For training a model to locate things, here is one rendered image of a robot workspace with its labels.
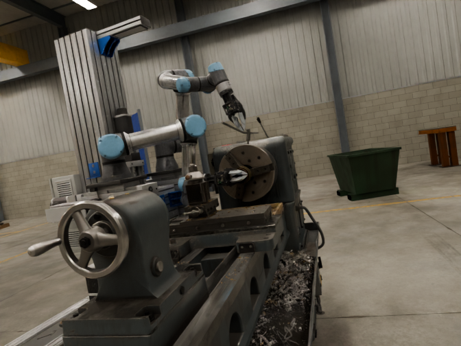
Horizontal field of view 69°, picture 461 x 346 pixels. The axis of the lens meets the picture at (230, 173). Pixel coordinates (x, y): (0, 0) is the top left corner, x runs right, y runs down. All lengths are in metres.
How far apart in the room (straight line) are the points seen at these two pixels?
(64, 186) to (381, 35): 11.42
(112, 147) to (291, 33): 11.14
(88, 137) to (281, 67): 10.49
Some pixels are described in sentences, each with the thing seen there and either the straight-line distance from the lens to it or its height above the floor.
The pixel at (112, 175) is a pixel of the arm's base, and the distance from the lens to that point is 1.80.
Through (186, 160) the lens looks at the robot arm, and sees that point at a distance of 1.87.
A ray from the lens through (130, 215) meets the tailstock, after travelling 0.69.
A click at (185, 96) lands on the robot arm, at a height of 1.60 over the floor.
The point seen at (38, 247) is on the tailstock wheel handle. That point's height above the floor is 1.09.
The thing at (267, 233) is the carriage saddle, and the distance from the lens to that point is 1.21.
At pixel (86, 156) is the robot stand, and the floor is 1.33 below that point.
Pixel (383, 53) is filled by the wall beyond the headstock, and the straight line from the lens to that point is 12.47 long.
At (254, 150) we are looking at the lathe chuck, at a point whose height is 1.20.
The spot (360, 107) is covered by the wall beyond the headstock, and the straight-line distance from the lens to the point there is 12.04.
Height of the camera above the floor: 1.19
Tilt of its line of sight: 3 degrees down
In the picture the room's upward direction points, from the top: 9 degrees counter-clockwise
